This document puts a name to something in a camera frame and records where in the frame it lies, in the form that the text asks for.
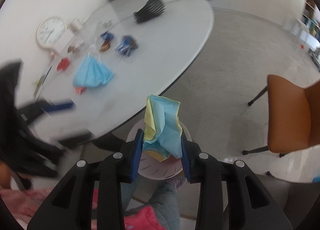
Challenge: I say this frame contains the blue and yellow paper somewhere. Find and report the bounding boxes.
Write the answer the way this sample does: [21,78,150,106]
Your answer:
[143,95,183,162]

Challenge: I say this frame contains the black foam net sleeve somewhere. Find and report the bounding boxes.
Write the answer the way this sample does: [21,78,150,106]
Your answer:
[133,0,165,24]

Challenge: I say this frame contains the white plastic trash bin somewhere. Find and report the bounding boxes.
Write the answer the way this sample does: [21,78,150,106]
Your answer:
[126,118,193,181]

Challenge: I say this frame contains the white paper sheet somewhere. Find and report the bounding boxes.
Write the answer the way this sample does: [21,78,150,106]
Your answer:
[33,66,52,97]

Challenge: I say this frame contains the pink crumpled wrapper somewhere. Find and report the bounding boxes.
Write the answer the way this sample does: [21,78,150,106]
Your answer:
[75,87,86,95]

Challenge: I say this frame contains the red crumpled paper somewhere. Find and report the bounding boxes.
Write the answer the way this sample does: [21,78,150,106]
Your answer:
[56,57,71,71]

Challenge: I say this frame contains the blue disposable face mask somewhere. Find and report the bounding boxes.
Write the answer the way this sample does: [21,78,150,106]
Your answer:
[73,55,113,88]

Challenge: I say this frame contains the pink floral clothing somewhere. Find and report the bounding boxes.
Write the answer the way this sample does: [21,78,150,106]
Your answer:
[0,186,161,230]

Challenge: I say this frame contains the blue and brown wrapper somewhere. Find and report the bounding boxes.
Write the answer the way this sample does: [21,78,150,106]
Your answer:
[99,40,111,52]

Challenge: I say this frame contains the dark blue wrapper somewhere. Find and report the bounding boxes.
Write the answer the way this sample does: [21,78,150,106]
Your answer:
[100,31,114,41]

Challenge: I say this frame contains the blue and white wrapper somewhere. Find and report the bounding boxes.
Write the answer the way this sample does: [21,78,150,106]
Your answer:
[115,35,139,57]

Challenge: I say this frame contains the orange leather chair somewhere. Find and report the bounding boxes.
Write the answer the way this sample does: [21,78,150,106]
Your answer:
[242,74,319,157]

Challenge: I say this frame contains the white round wall clock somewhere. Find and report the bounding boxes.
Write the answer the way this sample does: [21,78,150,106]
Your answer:
[36,16,67,49]

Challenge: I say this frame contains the white wall socket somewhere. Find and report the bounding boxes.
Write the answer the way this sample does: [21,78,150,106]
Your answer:
[68,18,84,32]

